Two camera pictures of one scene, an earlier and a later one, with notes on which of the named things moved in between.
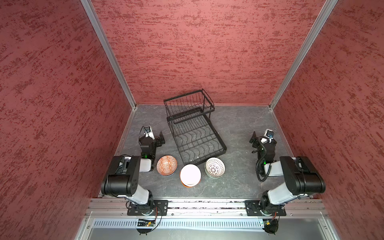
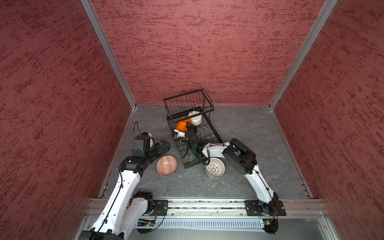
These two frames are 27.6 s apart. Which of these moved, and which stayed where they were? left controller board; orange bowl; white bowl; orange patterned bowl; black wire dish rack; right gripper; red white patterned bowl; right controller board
Moved: orange bowl; right gripper; white bowl
Stayed: red white patterned bowl; orange patterned bowl; black wire dish rack; right controller board; left controller board
